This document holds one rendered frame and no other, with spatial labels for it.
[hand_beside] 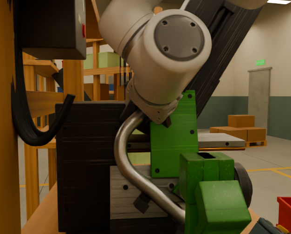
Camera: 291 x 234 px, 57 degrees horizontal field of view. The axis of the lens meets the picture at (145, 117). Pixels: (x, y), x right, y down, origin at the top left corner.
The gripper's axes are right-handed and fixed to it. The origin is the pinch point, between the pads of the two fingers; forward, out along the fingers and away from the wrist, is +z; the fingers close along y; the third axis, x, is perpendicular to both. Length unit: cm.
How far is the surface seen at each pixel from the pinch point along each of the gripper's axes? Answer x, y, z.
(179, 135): -2.5, -9.8, 2.8
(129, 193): 15.0, -11.0, 6.3
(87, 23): -14.7, 36.7, 22.5
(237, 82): -591, -80, 846
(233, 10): -31.2, 1.9, -6.5
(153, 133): 1.5, -5.1, 3.0
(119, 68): -97, 92, 268
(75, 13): -0.9, 21.8, -11.7
